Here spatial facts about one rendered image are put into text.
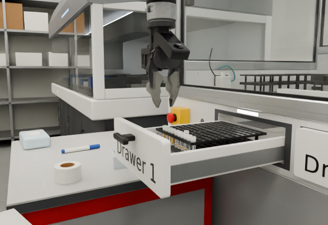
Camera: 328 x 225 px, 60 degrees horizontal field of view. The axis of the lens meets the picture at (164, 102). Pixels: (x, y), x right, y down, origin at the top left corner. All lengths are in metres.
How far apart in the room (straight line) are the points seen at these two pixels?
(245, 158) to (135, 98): 0.94
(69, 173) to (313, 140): 0.59
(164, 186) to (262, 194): 0.36
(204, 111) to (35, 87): 3.97
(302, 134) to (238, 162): 0.15
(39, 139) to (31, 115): 3.64
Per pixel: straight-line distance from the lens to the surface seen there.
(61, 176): 0.80
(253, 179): 0.85
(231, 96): 0.87
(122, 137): 0.62
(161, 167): 0.53
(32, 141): 1.17
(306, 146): 0.69
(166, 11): 0.71
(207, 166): 0.60
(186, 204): 0.92
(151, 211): 0.87
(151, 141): 0.56
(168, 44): 0.65
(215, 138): 0.66
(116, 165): 0.88
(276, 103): 0.75
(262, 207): 0.85
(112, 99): 1.46
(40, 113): 4.81
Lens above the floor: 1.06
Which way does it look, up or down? 7 degrees down
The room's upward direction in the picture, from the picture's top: straight up
